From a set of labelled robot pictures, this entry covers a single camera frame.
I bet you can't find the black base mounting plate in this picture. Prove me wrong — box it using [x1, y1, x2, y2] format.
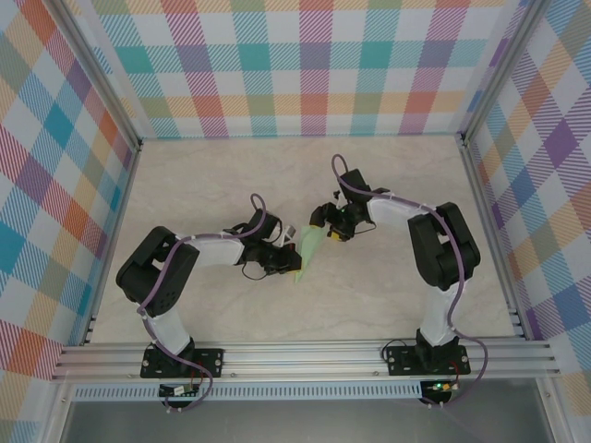
[140, 346, 226, 380]
[385, 343, 472, 377]

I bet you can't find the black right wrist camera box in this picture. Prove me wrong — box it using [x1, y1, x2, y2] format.
[339, 169, 373, 204]

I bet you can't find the wide aluminium frame rail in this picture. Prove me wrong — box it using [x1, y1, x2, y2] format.
[50, 340, 562, 382]

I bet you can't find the perforated grey cable duct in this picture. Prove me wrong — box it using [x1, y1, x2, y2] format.
[71, 385, 424, 401]

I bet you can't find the light green paper sheet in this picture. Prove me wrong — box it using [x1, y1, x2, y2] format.
[293, 224, 328, 285]

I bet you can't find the slim aluminium table rail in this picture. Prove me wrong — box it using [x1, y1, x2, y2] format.
[456, 133, 532, 342]
[80, 140, 144, 347]

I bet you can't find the grey metal panel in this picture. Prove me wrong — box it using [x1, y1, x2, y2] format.
[57, 399, 558, 443]

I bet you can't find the thin black base wire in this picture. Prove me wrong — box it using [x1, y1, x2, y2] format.
[380, 339, 419, 366]

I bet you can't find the aluminium frame leg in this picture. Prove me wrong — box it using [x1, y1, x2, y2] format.
[537, 377, 573, 443]
[41, 382, 75, 443]

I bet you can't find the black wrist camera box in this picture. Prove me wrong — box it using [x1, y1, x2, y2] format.
[339, 169, 373, 204]
[247, 210, 283, 244]

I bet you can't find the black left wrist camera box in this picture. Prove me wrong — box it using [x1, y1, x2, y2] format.
[247, 210, 283, 244]

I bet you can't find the purple cable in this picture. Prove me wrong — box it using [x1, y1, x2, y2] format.
[138, 192, 271, 414]
[330, 153, 490, 410]

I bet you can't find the aluminium corner post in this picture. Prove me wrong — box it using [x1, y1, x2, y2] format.
[459, 0, 544, 149]
[48, 0, 144, 153]

